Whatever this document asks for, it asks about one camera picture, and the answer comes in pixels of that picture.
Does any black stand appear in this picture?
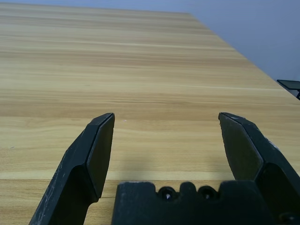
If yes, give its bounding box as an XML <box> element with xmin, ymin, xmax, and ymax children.
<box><xmin>276</xmin><ymin>79</ymin><xmax>300</xmax><ymax>101</ymax></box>

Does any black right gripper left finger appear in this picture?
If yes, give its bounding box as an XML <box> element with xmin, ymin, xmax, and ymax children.
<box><xmin>29</xmin><ymin>112</ymin><xmax>115</xmax><ymax>225</ymax></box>

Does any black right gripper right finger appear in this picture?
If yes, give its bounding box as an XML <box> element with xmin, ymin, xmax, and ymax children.
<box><xmin>218</xmin><ymin>112</ymin><xmax>300</xmax><ymax>225</ymax></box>

